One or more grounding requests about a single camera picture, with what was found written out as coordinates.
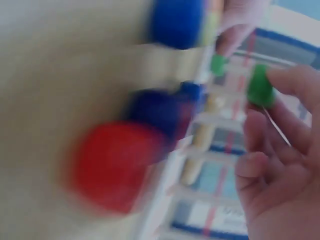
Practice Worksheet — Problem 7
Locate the person's left hand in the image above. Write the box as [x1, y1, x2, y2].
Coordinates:
[215, 0, 275, 59]

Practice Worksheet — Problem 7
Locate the person's right hand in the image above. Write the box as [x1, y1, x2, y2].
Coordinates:
[236, 64, 320, 240]

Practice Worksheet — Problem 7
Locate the small green handled tool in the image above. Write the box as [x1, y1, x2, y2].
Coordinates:
[209, 53, 230, 77]

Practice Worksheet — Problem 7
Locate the green handled needle tool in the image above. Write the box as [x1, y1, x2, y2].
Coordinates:
[246, 63, 293, 148]

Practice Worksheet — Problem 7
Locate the bright blue wool ball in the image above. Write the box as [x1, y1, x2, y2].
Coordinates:
[149, 0, 210, 50]

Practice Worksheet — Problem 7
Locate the beige flat strip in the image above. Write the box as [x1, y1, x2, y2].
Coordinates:
[131, 43, 204, 88]

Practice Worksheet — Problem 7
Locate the dark blue wool ball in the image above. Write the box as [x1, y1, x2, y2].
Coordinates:
[126, 83, 203, 163]

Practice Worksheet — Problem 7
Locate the cream coloured stick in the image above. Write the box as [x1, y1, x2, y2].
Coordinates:
[180, 96, 223, 186]

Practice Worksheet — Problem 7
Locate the clear plastic compartment box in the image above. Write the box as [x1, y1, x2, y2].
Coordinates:
[136, 24, 320, 240]

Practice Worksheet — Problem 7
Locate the red wool ball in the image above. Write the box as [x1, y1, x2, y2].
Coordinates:
[71, 121, 173, 215]

